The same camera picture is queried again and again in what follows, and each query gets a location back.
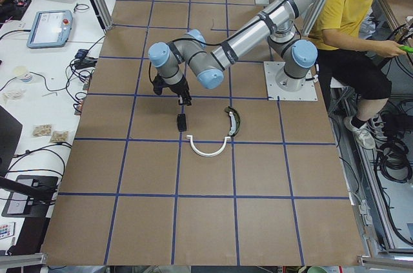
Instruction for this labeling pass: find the person in yellow shirt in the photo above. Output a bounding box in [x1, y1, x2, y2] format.
[309, 0, 405, 150]

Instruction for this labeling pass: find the bag of screws right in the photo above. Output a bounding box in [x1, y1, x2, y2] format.
[50, 130, 69, 143]

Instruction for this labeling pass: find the white curved plastic piece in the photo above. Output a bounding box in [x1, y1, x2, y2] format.
[186, 134, 232, 157]

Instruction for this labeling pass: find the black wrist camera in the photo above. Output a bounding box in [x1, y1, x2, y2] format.
[152, 74, 168, 96]

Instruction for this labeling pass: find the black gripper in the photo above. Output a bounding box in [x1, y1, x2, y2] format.
[168, 76, 192, 106]

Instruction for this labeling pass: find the black metal bracket plate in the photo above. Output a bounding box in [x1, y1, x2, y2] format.
[177, 114, 187, 132]

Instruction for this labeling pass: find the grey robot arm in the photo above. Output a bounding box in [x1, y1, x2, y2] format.
[148, 0, 317, 105]

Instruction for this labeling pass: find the green handled tool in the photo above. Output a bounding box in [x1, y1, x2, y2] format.
[399, 45, 413, 54]

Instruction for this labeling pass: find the small blue black box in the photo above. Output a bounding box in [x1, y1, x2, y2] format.
[75, 48, 89, 60]

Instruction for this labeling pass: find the lower blue teach pendant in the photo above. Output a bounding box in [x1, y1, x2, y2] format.
[26, 10, 73, 49]

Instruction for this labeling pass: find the bag of screws left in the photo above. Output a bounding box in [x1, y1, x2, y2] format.
[32, 124, 54, 137]

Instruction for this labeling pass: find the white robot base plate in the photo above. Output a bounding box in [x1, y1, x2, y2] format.
[263, 61, 318, 101]

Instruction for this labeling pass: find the bag of screws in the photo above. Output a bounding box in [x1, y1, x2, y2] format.
[32, 124, 54, 137]
[50, 130, 69, 143]

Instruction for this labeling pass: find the dark green brake shoe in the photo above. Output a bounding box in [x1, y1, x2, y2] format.
[224, 106, 241, 137]

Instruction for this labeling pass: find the black laptop stand device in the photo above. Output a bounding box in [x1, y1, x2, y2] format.
[1, 175, 58, 217]

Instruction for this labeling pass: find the colourful remote control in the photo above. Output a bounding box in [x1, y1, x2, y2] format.
[0, 222, 15, 239]

